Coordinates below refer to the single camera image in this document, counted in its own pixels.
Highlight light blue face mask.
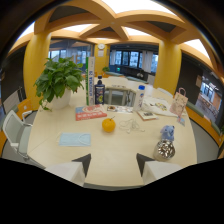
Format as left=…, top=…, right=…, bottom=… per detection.
left=58, top=132, right=92, bottom=148

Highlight blue plush toy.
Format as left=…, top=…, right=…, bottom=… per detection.
left=159, top=124, right=176, bottom=142

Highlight small blue card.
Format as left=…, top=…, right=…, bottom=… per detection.
left=176, top=116, right=187, bottom=127

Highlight small booklet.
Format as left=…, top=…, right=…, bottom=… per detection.
left=136, top=110, right=159, bottom=122

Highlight orange fruit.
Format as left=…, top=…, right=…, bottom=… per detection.
left=101, top=116, right=117, bottom=133

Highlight red book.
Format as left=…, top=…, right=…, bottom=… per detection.
left=75, top=104, right=108, bottom=122

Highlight white mesh office chair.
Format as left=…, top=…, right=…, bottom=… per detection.
left=1, top=109, right=44, bottom=169

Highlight white newspaper sheets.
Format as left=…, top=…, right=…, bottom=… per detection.
left=142, top=96, right=179, bottom=118

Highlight pink patterned gift bag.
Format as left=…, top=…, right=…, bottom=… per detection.
left=169, top=87, right=189, bottom=118

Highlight white plant pot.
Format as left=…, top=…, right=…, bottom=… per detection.
left=51, top=87, right=73, bottom=111

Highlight white bottle blue cap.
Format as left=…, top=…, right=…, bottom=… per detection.
left=132, top=84, right=147, bottom=112

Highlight orange chair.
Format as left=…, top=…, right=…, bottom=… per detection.
left=16, top=98, right=34, bottom=121

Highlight dark blue bottle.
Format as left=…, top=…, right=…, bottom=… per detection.
left=94, top=75, right=106, bottom=106

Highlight green potted plant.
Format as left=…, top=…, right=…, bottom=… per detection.
left=33, top=57, right=86, bottom=112

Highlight white tall box green print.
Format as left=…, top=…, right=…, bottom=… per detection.
left=85, top=56, right=96, bottom=107

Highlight white wired headphones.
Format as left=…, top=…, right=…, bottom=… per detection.
left=118, top=118, right=146, bottom=135

